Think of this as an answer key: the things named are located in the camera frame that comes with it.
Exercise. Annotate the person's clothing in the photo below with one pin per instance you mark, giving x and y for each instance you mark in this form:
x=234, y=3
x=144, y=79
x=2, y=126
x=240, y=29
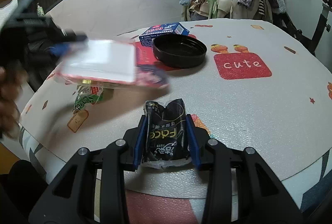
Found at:
x=23, y=187

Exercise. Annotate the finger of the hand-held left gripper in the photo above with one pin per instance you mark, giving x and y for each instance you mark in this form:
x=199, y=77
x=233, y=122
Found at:
x=72, y=36
x=59, y=49

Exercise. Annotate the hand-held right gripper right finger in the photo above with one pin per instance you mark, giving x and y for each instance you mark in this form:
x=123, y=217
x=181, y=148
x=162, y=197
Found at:
x=194, y=141

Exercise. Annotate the green snack wrapper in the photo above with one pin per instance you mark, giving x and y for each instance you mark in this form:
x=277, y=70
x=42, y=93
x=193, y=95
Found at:
x=87, y=101

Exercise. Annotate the green soap pump bottle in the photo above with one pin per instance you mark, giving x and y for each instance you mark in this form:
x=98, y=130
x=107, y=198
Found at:
x=40, y=9

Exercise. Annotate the black snack packet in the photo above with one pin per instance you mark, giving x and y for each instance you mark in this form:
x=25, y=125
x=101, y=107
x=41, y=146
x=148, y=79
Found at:
x=166, y=136

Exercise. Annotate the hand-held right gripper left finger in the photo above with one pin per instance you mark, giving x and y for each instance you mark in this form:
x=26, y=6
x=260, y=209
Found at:
x=140, y=141

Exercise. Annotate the blue cardboard box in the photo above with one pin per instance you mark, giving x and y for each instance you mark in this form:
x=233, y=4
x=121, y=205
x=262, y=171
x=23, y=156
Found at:
x=160, y=32

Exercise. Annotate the person's left hand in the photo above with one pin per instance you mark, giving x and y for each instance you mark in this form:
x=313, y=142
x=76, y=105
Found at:
x=7, y=104

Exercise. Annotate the black round lid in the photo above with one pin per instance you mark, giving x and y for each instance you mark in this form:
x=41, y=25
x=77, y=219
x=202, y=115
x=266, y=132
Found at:
x=179, y=51

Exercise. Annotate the black exercise bike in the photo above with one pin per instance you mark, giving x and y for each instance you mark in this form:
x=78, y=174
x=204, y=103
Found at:
x=311, y=29

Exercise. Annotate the white packet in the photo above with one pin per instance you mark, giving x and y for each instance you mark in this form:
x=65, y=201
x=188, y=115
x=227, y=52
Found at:
x=103, y=58

